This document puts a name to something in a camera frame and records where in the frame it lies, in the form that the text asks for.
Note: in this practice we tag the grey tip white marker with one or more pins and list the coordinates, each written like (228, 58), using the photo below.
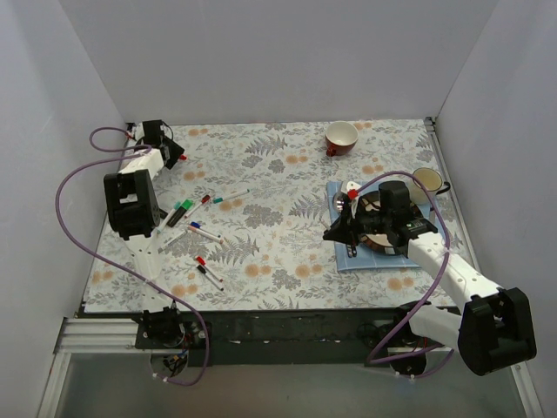
(172, 241)

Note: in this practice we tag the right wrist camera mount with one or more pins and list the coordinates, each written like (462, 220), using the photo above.
(352, 192)

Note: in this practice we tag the black cap thin marker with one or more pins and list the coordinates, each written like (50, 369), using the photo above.
(213, 281)

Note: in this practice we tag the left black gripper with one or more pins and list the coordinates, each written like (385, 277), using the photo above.
(172, 148)

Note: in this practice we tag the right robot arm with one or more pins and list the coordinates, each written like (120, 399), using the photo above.
(493, 328)

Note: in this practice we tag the blue cap whiteboard marker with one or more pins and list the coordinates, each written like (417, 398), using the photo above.
(199, 226)

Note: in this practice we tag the red and white bowl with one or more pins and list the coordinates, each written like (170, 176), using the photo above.
(340, 138)

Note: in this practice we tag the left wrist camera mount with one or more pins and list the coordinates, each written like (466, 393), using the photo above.
(135, 132)

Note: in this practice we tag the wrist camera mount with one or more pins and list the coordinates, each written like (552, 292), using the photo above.
(135, 132)
(352, 192)

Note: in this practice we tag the long red eraser-cap marker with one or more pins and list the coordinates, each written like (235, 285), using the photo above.
(202, 263)

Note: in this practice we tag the blue checked cloth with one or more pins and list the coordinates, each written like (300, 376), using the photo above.
(373, 252)

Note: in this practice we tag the metal spoon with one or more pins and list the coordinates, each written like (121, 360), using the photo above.
(338, 202)

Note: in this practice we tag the cream enamel mug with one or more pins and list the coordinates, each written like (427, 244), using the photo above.
(431, 180)

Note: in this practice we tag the teal cap marker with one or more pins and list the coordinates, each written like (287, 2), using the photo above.
(232, 195)

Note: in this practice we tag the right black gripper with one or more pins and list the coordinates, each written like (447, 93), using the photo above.
(346, 229)

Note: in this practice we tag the green cap highlighter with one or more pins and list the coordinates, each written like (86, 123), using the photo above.
(180, 212)

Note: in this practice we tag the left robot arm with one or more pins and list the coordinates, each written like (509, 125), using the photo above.
(134, 215)

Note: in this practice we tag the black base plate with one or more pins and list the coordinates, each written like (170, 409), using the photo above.
(273, 337)

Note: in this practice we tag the dark rimmed plate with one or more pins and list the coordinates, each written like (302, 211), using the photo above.
(390, 220)

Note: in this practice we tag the floral patterned table mat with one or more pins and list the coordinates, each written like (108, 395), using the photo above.
(273, 255)

